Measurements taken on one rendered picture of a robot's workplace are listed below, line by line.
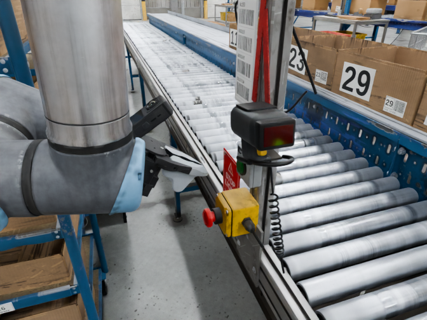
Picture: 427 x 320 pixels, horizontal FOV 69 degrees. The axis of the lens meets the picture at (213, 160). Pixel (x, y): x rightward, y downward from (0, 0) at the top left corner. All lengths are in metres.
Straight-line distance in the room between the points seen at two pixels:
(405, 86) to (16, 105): 1.01
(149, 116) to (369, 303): 0.51
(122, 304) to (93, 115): 1.35
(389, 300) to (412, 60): 1.02
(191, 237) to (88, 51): 1.61
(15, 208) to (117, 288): 1.30
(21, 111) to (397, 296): 0.69
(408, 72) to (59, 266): 1.14
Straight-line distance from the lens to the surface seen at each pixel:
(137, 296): 1.62
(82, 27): 0.31
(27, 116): 0.48
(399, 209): 0.95
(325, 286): 0.68
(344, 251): 0.77
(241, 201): 0.63
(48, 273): 0.99
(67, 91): 0.32
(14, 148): 0.40
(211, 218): 0.63
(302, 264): 0.71
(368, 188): 1.02
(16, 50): 0.68
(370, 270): 0.74
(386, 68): 1.18
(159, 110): 0.49
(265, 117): 0.46
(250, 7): 0.59
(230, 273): 1.67
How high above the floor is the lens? 1.25
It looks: 29 degrees down
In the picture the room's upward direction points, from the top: straight up
